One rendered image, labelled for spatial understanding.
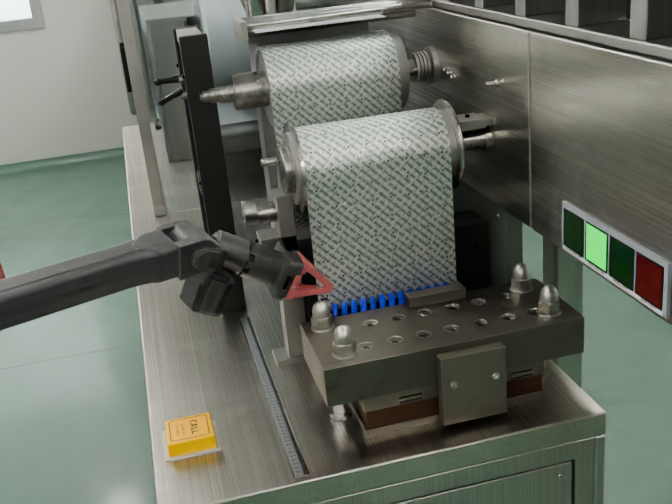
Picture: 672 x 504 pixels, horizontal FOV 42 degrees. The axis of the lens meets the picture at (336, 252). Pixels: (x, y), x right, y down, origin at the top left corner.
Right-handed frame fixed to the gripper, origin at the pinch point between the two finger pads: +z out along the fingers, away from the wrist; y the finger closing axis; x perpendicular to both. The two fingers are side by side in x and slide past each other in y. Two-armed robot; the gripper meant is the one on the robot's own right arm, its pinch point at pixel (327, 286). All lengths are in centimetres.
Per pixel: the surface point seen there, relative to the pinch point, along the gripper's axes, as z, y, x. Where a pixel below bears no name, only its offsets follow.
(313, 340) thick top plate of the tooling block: -2.5, 10.5, -5.6
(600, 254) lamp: 20.3, 31.2, 24.9
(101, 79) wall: -17, -556, -62
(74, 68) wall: -38, -556, -62
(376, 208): 1.9, 0.3, 14.7
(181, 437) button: -15.7, 12.2, -25.6
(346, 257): 0.8, 0.3, 5.7
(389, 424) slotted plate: 10.8, 18.7, -11.5
